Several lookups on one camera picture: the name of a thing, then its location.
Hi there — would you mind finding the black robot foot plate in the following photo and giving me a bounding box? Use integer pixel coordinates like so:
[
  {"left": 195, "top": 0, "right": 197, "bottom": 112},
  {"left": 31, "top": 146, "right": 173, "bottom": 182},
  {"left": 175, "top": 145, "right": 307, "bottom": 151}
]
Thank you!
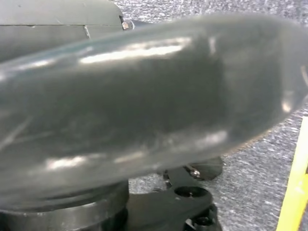
[{"left": 0, "top": 156, "right": 226, "bottom": 231}]

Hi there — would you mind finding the yellow floor tape outline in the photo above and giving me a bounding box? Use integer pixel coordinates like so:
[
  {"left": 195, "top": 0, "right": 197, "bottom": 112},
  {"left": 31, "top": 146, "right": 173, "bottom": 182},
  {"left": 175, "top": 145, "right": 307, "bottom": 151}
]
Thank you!
[{"left": 276, "top": 116, "right": 308, "bottom": 231}]

